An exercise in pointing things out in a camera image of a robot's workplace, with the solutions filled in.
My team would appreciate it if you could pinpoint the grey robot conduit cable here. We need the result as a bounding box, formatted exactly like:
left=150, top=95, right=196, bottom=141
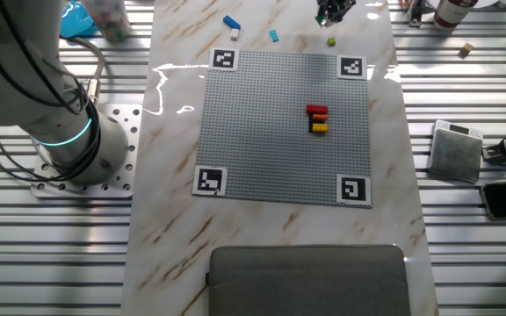
left=59, top=34, right=107, bottom=108

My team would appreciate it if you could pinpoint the grey Lego baseplate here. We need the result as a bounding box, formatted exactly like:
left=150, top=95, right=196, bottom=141
left=191, top=47, right=373, bottom=210

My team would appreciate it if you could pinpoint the clear plastic cup with bricks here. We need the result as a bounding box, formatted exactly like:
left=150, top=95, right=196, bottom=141
left=81, top=0, right=133, bottom=44

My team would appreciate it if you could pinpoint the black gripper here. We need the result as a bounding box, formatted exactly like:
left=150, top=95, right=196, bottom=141
left=316, top=0, right=358, bottom=27

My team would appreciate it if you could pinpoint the blue Lego brick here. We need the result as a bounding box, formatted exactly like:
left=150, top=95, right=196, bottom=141
left=222, top=15, right=242, bottom=31

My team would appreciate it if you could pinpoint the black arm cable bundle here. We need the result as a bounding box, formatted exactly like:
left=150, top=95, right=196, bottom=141
left=0, top=0, right=103, bottom=183

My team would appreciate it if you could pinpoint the blue toy shovel yellow handle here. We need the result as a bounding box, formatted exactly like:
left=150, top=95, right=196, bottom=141
left=60, top=0, right=100, bottom=39

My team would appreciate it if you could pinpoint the red white bottle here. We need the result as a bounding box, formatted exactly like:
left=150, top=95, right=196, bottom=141
left=432, top=0, right=479, bottom=31

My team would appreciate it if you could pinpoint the black white ArUco marker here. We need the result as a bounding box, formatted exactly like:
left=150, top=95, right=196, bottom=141
left=336, top=174, right=373, bottom=208
left=191, top=164, right=228, bottom=198
left=336, top=55, right=368, bottom=82
left=208, top=47, right=240, bottom=72

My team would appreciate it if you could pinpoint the grey fabric pad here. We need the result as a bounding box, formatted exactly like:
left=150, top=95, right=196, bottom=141
left=206, top=244, right=412, bottom=316

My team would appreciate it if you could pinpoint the silver digital scale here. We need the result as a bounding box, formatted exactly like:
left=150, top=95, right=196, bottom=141
left=426, top=119, right=485, bottom=184

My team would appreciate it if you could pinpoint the perforated metal robot base plate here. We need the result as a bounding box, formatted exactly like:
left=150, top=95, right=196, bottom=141
left=30, top=104, right=143, bottom=199

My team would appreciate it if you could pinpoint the grey metal bracket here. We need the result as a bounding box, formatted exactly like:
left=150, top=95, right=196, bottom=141
left=406, top=0, right=428, bottom=28

